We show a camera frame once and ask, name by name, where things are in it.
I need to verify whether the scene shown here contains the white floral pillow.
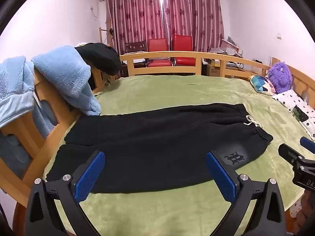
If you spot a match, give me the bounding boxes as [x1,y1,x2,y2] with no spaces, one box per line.
[272,89,315,140]

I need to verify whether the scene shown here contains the geometric patterned cushion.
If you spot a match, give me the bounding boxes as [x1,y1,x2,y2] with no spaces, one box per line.
[249,75,275,96]

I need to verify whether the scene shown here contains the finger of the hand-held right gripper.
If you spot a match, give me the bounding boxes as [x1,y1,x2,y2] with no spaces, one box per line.
[279,144,306,170]
[300,137,315,154]

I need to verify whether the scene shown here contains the white floral printed bag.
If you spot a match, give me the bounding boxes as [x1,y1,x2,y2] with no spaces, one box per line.
[289,199,304,218]

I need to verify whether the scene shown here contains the black garment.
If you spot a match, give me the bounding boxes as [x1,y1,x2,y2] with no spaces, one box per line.
[74,42,122,76]

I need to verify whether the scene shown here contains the green fleece blanket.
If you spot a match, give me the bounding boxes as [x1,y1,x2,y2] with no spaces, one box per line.
[44,75,315,236]

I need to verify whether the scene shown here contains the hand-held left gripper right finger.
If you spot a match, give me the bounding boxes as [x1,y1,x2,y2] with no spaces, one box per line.
[206,152,287,236]

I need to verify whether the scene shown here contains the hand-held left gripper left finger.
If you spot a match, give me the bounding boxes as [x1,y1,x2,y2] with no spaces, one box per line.
[25,151,116,236]

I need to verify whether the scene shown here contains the wooden rack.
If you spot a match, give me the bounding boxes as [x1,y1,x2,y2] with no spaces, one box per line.
[99,27,115,48]

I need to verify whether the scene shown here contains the dark wooden chair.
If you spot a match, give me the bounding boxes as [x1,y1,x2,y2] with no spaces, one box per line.
[125,41,147,54]

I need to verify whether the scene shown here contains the red floral curtain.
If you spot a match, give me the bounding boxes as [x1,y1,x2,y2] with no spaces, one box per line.
[161,0,225,53]
[105,0,164,54]

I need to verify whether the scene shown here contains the purple plush toy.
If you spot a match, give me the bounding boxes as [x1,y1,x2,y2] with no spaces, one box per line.
[267,62,293,94]

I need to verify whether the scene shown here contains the red chair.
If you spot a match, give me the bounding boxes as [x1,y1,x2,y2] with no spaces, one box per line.
[172,34,196,67]
[147,39,173,67]

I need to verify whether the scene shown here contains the cardboard box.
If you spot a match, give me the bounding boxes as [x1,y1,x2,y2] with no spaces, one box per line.
[206,63,221,77]

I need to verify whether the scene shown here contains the wooden bed frame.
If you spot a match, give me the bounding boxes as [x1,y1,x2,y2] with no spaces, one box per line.
[0,51,315,236]

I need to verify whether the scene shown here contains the black pants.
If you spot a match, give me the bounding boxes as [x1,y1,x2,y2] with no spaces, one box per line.
[46,103,274,194]

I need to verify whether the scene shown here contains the light blue fleece robe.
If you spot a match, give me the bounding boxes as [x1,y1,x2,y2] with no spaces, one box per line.
[0,45,102,180]

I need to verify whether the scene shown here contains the pile of cardboard sheets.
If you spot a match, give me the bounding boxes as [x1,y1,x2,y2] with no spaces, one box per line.
[209,36,246,56]

